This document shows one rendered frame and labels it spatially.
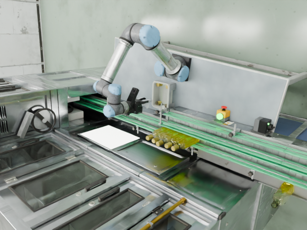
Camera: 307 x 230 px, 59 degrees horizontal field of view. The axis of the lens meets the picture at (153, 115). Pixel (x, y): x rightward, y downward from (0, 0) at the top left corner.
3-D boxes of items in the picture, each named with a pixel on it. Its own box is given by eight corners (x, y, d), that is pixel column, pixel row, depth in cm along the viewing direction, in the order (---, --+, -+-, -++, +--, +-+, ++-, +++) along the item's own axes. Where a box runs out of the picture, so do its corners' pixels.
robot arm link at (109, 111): (111, 106, 156) (110, 120, 159) (125, 103, 163) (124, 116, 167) (102, 102, 160) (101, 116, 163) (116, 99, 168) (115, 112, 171)
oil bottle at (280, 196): (284, 189, 166) (268, 209, 147) (283, 180, 165) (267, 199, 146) (294, 191, 162) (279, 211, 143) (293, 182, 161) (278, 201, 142)
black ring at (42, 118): (54, 128, 239) (30, 134, 224) (52, 104, 232) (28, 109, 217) (57, 129, 236) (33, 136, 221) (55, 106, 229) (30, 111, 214)
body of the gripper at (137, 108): (134, 109, 183) (121, 113, 175) (135, 97, 181) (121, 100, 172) (143, 112, 178) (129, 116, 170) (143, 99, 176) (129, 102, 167)
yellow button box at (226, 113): (220, 117, 199) (215, 119, 194) (221, 107, 197) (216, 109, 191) (229, 119, 195) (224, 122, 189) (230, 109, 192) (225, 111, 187)
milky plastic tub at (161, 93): (157, 104, 237) (151, 106, 231) (159, 79, 230) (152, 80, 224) (173, 109, 226) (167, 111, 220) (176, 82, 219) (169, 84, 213)
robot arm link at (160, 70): (165, 57, 207) (152, 58, 198) (178, 61, 198) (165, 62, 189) (163, 73, 211) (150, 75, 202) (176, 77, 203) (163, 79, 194)
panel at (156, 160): (108, 127, 253) (77, 137, 229) (108, 124, 252) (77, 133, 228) (189, 160, 198) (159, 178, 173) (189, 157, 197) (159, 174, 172)
